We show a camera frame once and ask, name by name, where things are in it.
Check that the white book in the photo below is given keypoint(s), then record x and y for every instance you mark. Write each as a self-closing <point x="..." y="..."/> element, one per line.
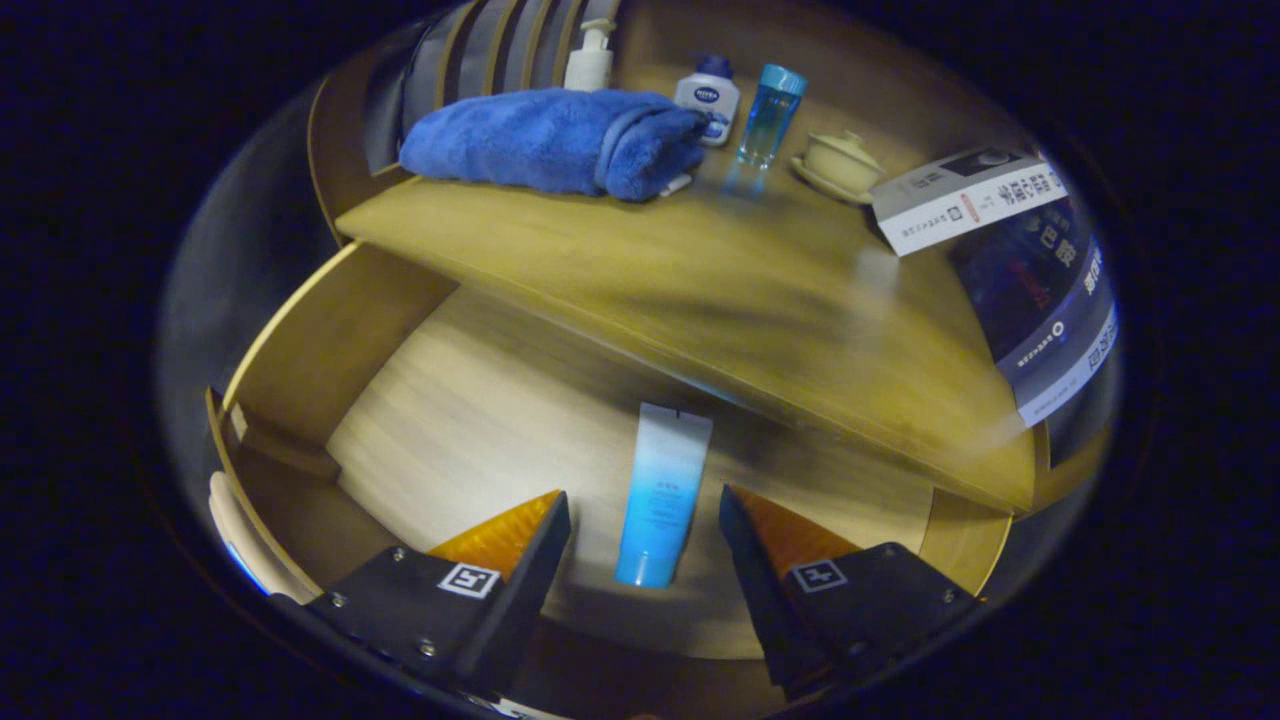
<point x="950" y="205"/>

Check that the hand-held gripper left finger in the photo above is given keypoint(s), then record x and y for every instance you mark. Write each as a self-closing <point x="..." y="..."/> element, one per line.
<point x="525" y="600"/>

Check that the blue rolled towel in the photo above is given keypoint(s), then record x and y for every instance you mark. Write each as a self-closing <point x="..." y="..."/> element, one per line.
<point x="540" y="140"/>

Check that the wooden countertop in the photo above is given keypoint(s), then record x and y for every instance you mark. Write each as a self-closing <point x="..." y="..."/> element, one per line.
<point x="700" y="270"/>

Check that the wooden cabinet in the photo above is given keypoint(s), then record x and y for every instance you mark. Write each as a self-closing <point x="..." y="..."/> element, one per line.
<point x="850" y="80"/>

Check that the beige lidded teacup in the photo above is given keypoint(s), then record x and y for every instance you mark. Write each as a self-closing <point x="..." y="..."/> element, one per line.
<point x="840" y="165"/>

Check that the wooden drawer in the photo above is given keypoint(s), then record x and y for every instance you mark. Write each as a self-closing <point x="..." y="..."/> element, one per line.
<point x="480" y="420"/>

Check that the white bottle with blue cap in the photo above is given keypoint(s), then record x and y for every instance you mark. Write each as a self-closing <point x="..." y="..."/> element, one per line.
<point x="705" y="100"/>

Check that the clear blue bottle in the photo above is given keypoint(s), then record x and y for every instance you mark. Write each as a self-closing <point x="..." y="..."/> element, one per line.
<point x="772" y="115"/>

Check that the white pump bottle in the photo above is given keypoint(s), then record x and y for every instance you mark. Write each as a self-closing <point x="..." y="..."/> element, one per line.
<point x="590" y="70"/>

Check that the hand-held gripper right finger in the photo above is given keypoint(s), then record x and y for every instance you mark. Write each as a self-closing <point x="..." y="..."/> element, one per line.
<point x="765" y="590"/>

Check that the dark blue book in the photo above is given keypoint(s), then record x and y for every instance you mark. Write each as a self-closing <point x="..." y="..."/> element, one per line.
<point x="1020" y="280"/>

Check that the blue squeeze tube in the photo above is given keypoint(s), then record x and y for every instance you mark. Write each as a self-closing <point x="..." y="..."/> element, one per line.
<point x="660" y="490"/>

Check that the light purple book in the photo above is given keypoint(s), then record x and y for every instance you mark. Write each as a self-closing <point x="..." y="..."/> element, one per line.
<point x="1065" y="385"/>

